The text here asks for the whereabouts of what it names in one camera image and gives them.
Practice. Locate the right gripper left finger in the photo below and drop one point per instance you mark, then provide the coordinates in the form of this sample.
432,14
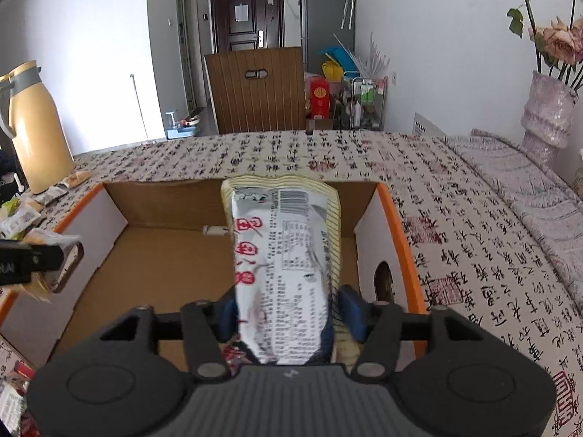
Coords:
200,326

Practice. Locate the dried pink rose bouquet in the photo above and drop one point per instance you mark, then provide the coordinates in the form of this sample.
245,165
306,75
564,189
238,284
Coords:
558,45

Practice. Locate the dark brown entrance door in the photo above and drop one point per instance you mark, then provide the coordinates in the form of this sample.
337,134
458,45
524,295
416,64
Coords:
247,24

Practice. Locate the pink folded table runner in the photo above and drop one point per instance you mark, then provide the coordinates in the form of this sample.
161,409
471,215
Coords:
545,204

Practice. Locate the yellow thermos jug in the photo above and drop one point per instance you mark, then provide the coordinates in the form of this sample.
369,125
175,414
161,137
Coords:
34,127

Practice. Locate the wooden chair back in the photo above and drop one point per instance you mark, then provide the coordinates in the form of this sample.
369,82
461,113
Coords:
257,90

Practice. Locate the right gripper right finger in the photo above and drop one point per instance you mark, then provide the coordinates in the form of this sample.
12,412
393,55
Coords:
381,329

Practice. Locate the calligraphy print tablecloth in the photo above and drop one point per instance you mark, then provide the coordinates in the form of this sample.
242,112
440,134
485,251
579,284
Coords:
471,252

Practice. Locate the grey refrigerator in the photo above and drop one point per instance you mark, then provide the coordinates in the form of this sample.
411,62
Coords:
323,24

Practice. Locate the pink textured flower vase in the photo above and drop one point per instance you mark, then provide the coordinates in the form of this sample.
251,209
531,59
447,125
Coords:
548,118

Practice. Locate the long green white snack pack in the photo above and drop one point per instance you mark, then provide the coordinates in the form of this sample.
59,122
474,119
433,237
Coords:
286,236

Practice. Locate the metal wire storage rack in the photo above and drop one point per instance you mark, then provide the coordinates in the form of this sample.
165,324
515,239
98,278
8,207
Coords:
361,104

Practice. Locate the red cardboard snack box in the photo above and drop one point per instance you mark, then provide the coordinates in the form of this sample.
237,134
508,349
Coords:
164,244

